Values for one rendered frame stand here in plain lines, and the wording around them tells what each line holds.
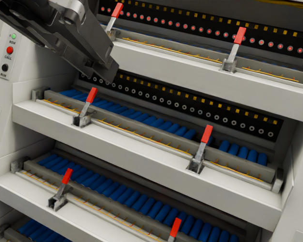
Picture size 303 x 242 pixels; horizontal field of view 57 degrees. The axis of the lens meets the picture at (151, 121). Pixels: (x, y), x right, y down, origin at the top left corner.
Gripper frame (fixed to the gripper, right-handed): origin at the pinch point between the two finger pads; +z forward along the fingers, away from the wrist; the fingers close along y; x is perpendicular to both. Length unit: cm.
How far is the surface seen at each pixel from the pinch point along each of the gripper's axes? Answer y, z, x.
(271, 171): 27.2, 26.8, -3.2
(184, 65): 6.7, 17.3, 9.1
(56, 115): -19.3, 22.7, -8.0
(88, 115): -11.5, 22.8, -5.5
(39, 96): -28.4, 25.5, -4.9
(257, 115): 21.5, 33.3, 7.9
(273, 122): 25.1, 33.5, 7.6
